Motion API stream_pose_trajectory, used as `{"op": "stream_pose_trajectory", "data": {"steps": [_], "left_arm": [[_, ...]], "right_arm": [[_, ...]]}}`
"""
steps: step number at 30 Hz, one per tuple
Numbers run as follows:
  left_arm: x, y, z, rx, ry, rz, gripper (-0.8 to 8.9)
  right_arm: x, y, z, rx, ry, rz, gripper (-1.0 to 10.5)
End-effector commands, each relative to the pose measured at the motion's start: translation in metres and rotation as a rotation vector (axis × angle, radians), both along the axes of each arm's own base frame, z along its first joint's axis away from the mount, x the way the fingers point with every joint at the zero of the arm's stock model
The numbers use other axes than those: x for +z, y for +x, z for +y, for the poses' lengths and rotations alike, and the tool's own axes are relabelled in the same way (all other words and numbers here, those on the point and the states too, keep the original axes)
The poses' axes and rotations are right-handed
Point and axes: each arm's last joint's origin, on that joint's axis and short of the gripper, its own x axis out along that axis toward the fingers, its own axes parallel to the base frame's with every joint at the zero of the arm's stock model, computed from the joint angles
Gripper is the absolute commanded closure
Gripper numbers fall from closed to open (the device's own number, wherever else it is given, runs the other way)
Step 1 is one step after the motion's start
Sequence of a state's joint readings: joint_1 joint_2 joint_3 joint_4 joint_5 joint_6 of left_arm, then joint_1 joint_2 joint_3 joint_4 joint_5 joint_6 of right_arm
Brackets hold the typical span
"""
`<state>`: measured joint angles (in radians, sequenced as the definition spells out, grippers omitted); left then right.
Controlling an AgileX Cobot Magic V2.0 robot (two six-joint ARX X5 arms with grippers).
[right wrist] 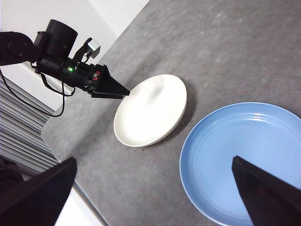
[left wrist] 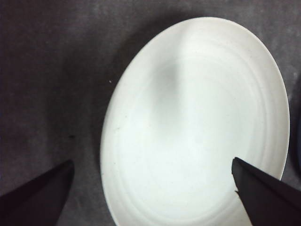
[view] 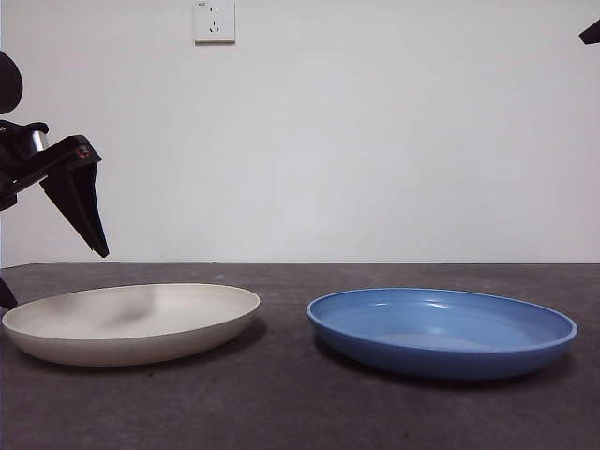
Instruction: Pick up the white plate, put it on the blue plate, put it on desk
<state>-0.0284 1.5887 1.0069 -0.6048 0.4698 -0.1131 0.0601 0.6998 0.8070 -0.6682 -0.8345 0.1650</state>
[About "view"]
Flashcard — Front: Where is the blue round plate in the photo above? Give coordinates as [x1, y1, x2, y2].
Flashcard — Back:
[306, 287, 579, 381]

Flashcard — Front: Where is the white round plate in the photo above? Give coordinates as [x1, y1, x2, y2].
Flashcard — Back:
[1, 282, 262, 368]

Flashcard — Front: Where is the white wall socket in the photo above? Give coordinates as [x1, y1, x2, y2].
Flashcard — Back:
[194, 0, 237, 47]

